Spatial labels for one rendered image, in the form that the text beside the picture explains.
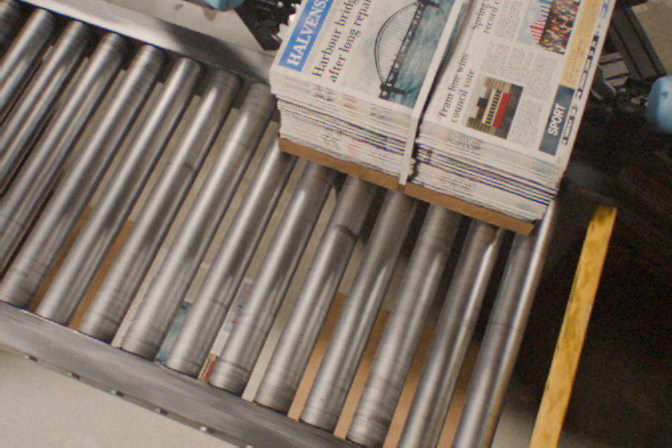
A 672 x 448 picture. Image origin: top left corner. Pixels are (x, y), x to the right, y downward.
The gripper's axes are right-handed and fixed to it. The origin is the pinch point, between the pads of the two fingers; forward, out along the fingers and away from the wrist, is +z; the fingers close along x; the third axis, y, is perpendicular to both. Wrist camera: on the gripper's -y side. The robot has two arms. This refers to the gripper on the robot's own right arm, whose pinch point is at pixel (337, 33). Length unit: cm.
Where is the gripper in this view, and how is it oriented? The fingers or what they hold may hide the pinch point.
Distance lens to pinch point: 125.2
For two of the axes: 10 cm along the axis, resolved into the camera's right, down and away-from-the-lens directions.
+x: 3.6, -8.5, 3.9
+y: 0.1, -4.1, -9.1
